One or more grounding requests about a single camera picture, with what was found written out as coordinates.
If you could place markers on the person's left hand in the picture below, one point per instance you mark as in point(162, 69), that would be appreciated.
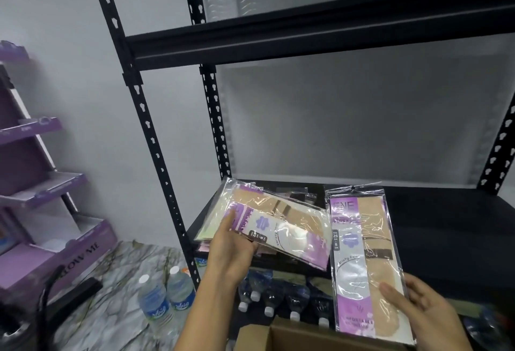
point(225, 254)

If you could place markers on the person's right hand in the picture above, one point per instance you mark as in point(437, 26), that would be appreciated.
point(430, 322)

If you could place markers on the person's left thumb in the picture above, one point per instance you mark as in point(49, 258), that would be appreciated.
point(226, 224)

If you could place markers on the person's right thumb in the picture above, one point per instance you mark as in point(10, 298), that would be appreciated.
point(392, 294)

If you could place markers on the beige sock packet purple label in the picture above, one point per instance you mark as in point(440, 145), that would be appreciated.
point(362, 262)
point(281, 230)

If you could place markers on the person's left forearm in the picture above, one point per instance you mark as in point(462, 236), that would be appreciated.
point(205, 314)

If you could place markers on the stack of clear sock packets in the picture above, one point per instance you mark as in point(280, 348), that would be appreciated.
point(209, 226)

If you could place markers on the clear water bottle blue label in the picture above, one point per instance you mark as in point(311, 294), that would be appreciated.
point(182, 292)
point(155, 302)

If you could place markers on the brown cardboard box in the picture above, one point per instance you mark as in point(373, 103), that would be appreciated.
point(297, 338)

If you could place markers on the black curved tube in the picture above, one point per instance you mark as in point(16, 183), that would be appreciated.
point(44, 302)

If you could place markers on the purple cardboard display stand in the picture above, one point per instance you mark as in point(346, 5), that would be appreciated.
point(24, 198)

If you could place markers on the black metal shelf rack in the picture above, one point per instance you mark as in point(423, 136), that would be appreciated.
point(330, 29)

